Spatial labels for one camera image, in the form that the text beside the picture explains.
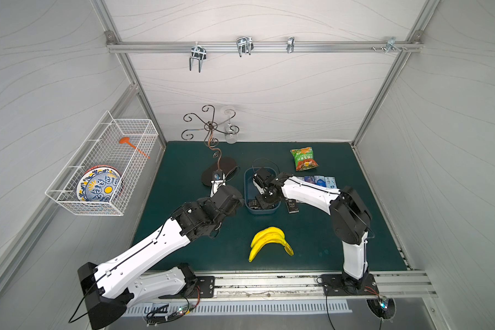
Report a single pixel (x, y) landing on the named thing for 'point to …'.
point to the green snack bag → (304, 158)
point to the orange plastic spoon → (126, 140)
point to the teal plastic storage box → (251, 192)
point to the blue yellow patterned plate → (100, 183)
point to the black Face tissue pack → (291, 205)
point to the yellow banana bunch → (271, 234)
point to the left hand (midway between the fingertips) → (227, 198)
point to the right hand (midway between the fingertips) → (264, 199)
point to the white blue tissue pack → (331, 182)
